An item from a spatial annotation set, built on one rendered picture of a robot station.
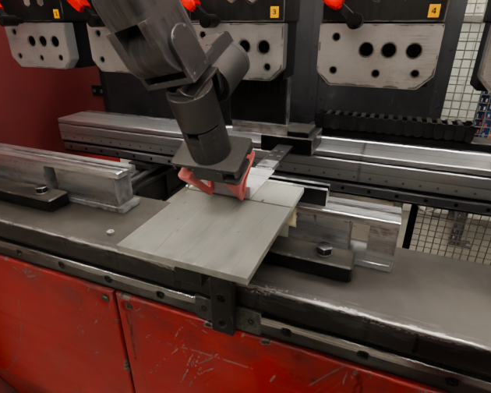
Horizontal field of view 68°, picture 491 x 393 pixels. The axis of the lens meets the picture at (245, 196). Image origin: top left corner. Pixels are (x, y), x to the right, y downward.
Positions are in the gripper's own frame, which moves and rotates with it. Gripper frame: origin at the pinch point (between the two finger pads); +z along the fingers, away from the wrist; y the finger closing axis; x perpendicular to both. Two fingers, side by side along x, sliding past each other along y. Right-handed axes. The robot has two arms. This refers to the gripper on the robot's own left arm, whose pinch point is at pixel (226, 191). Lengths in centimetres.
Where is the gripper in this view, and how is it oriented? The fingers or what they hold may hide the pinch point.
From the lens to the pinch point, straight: 57.7
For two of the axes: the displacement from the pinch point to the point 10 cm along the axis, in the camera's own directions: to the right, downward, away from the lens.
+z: 1.8, 6.1, 7.7
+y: -9.2, -1.6, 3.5
